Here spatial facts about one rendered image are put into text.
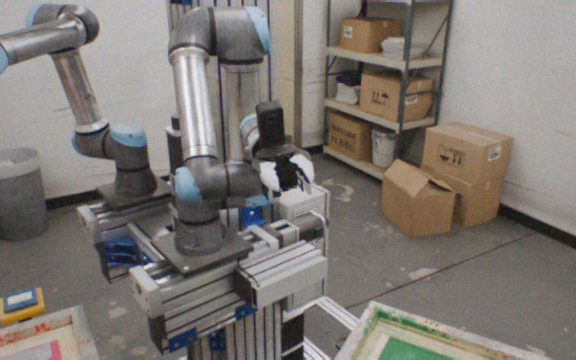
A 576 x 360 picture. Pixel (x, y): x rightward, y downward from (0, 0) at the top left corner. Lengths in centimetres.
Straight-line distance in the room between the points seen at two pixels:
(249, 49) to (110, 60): 349
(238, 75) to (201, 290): 61
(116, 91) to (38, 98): 63
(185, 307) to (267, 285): 24
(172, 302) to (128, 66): 350
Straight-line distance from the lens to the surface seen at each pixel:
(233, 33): 119
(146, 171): 177
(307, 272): 146
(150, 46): 471
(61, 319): 171
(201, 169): 102
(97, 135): 179
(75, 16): 155
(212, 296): 145
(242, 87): 123
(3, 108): 462
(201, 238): 134
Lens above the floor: 197
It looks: 23 degrees down
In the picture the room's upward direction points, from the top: straight up
